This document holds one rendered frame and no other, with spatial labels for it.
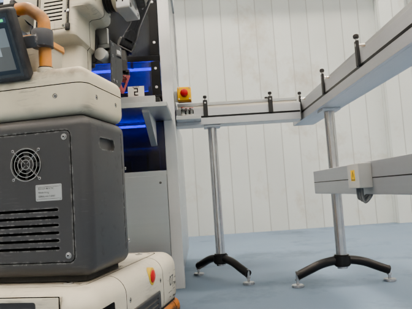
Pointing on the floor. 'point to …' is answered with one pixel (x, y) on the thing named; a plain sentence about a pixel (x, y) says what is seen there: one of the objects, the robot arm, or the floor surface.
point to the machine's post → (171, 143)
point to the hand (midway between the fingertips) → (122, 91)
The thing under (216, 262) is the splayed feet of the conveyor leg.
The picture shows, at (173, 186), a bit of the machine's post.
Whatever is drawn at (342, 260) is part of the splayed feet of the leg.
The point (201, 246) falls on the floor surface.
